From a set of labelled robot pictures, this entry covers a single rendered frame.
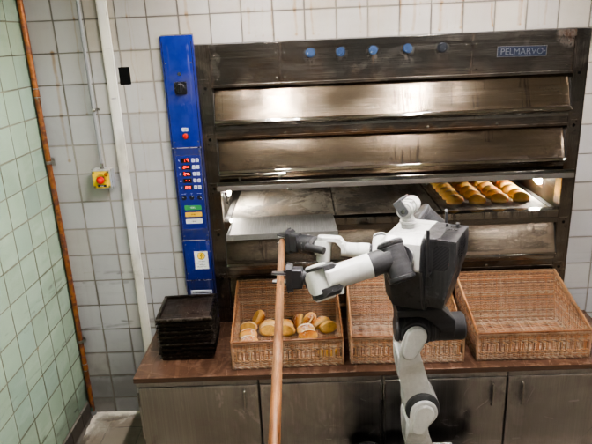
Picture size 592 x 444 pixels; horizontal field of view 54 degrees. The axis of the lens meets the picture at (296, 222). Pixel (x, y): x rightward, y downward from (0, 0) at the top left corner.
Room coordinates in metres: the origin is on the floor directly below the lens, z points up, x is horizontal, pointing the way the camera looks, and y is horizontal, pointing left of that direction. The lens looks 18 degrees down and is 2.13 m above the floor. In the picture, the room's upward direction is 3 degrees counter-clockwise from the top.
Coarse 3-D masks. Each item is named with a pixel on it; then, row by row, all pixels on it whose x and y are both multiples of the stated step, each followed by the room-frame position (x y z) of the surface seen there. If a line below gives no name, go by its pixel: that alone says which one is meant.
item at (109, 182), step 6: (96, 168) 2.94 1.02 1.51; (108, 168) 2.93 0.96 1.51; (96, 174) 2.90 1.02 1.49; (102, 174) 2.90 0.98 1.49; (108, 174) 2.90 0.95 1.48; (114, 174) 2.96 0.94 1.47; (108, 180) 2.90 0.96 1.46; (114, 180) 2.95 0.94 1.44; (96, 186) 2.90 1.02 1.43; (102, 186) 2.90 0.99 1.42; (108, 186) 2.90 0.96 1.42; (114, 186) 2.94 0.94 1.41
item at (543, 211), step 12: (336, 216) 2.98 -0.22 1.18; (348, 216) 2.97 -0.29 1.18; (360, 216) 2.96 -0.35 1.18; (372, 216) 2.95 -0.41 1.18; (384, 216) 2.95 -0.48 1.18; (396, 216) 2.94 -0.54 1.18; (444, 216) 2.94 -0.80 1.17; (456, 216) 2.94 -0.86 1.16; (468, 216) 2.93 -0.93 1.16; (480, 216) 2.93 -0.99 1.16; (492, 216) 2.93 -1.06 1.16; (504, 216) 2.93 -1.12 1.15; (516, 216) 2.93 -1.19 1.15; (528, 216) 2.93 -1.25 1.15; (540, 216) 2.93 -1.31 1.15; (552, 216) 2.93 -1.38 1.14; (228, 228) 2.96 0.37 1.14
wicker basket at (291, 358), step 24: (240, 288) 2.91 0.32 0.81; (264, 288) 2.91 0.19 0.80; (240, 312) 2.88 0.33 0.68; (264, 312) 2.87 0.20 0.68; (336, 312) 2.81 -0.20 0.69; (336, 336) 2.73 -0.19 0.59; (240, 360) 2.46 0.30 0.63; (264, 360) 2.46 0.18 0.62; (288, 360) 2.46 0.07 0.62; (312, 360) 2.50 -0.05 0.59; (336, 360) 2.46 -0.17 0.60
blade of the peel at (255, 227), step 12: (276, 216) 3.02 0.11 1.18; (288, 216) 3.01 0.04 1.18; (300, 216) 3.00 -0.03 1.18; (312, 216) 2.99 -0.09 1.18; (324, 216) 2.98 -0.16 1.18; (240, 228) 2.84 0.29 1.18; (252, 228) 2.83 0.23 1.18; (264, 228) 2.82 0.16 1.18; (276, 228) 2.81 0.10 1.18; (300, 228) 2.79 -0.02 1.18; (312, 228) 2.79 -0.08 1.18; (324, 228) 2.78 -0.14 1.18; (336, 228) 2.73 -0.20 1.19
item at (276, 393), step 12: (276, 300) 1.92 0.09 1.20; (276, 312) 1.82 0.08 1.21; (276, 324) 1.73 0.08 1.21; (276, 336) 1.65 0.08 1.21; (276, 348) 1.57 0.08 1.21; (276, 360) 1.50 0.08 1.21; (276, 372) 1.44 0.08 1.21; (276, 384) 1.38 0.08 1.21; (276, 396) 1.32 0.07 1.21; (276, 408) 1.27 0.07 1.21; (276, 420) 1.22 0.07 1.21; (276, 432) 1.18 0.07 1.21
